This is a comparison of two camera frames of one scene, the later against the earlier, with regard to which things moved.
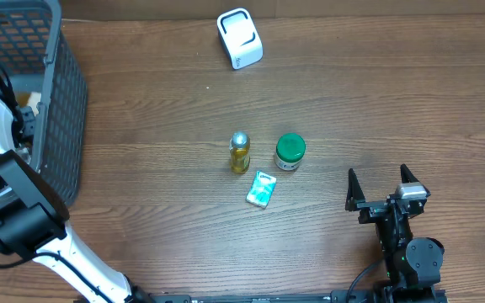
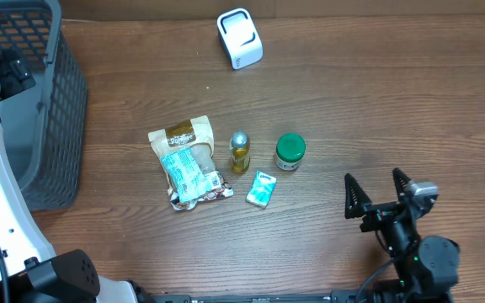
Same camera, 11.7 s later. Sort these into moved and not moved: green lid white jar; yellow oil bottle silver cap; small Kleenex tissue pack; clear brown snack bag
Moved: clear brown snack bag
Not moved: green lid white jar; yellow oil bottle silver cap; small Kleenex tissue pack
